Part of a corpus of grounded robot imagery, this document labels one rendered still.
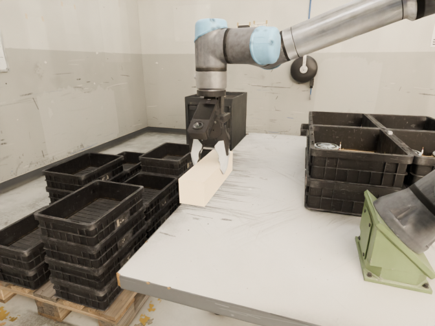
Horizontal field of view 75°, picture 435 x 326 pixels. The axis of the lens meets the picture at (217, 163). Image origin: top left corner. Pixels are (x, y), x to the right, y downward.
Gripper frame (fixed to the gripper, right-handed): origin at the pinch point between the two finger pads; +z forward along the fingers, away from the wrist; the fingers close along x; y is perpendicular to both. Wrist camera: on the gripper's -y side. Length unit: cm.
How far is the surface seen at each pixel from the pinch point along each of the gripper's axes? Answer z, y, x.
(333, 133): 3, 67, -34
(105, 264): 55, 16, 54
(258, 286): 23.3, -11.6, -16.1
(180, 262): 23.2, -9.5, 5.0
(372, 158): 2, 29, -43
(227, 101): 6, 176, 46
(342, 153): 1.0, 28.8, -34.4
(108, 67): -20, 291, 254
